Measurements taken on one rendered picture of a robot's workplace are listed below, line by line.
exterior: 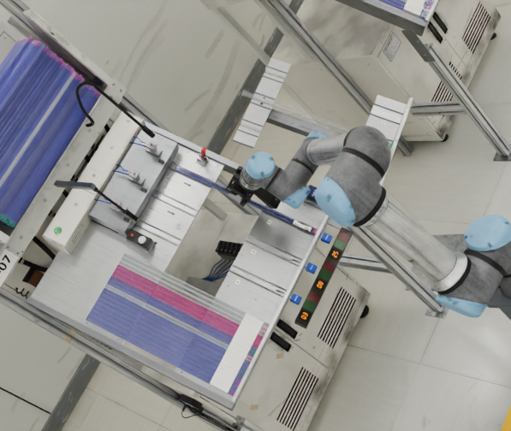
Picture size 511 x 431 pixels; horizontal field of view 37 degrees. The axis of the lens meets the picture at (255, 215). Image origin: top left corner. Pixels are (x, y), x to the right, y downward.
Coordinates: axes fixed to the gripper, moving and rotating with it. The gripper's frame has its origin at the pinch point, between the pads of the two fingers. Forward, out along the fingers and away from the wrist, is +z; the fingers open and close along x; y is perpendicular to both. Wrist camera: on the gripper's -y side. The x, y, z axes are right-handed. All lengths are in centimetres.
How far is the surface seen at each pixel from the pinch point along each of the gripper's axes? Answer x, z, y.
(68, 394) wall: 78, 193, 23
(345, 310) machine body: 3, 50, -57
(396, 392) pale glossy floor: 24, 36, -84
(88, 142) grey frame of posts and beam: 8, 2, 52
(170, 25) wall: -121, 161, 76
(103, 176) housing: 15.3, 3.7, 42.2
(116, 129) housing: -0.7, 4.9, 46.8
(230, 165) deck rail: -8.4, 2.2, 9.3
